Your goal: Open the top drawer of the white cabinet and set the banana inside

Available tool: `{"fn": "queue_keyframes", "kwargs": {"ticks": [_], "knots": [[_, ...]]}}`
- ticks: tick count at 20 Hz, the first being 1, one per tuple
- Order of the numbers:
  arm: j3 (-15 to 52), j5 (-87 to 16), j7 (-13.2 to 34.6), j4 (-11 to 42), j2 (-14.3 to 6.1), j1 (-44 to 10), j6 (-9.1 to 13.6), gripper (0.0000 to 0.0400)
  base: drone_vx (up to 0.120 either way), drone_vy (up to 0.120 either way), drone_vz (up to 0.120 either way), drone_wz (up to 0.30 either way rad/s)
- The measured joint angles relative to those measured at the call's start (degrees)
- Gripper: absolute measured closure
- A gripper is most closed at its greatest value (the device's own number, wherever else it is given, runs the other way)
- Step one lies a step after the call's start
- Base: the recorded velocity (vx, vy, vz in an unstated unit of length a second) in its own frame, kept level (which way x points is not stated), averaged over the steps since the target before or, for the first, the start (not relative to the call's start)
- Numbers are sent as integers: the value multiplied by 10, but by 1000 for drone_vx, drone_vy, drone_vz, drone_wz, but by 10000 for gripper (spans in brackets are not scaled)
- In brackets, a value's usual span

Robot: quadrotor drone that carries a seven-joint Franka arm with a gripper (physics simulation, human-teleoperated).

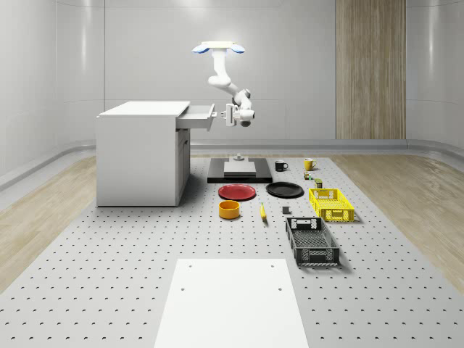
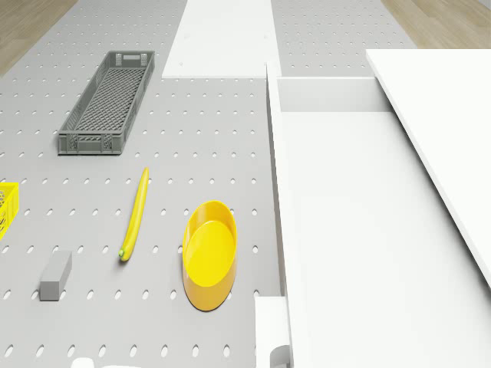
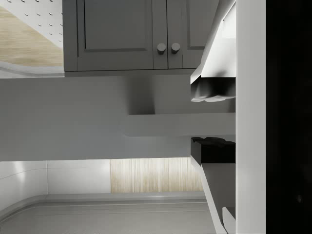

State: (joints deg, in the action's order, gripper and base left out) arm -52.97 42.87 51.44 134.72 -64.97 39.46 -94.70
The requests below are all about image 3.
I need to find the white cabinet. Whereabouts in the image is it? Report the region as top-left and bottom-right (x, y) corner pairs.
(62, 0), (220, 79)

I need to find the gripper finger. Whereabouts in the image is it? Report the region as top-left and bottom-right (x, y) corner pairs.
(190, 0), (237, 103)
(190, 136), (237, 234)

